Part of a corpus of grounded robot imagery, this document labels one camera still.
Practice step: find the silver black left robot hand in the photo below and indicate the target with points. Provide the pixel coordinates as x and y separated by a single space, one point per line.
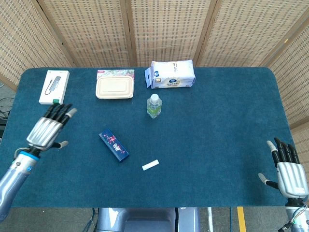
44 131

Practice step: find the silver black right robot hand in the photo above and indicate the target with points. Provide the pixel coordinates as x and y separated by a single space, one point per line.
290 177

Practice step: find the blue glasses box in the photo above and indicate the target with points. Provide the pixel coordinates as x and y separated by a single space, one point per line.
113 145

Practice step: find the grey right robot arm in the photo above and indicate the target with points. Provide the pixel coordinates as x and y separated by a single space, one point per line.
298 220

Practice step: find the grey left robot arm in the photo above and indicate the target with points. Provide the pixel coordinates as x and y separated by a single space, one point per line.
12 178

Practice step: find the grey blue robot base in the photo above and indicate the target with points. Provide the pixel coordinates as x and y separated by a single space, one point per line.
144 220

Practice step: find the white box green stripe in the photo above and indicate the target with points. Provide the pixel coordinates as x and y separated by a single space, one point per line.
54 87

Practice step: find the yellow floor tape strip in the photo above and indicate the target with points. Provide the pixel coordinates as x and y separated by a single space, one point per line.
241 220

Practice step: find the beige lidded lunch box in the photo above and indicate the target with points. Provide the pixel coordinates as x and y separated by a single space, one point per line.
114 88

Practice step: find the teal felt table cloth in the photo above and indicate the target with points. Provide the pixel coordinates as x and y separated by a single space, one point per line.
205 145

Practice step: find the floral print flat pack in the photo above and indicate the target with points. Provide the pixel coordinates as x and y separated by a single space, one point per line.
116 73

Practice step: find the small folded white paper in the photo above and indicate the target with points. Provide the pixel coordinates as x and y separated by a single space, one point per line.
150 165

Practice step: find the clear bottle green label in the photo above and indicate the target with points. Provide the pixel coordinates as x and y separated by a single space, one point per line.
154 107

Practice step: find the white tissue paper pack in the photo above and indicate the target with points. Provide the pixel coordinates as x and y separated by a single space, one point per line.
171 72

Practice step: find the woven bamboo folding screen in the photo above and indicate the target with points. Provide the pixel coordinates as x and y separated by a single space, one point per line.
164 31

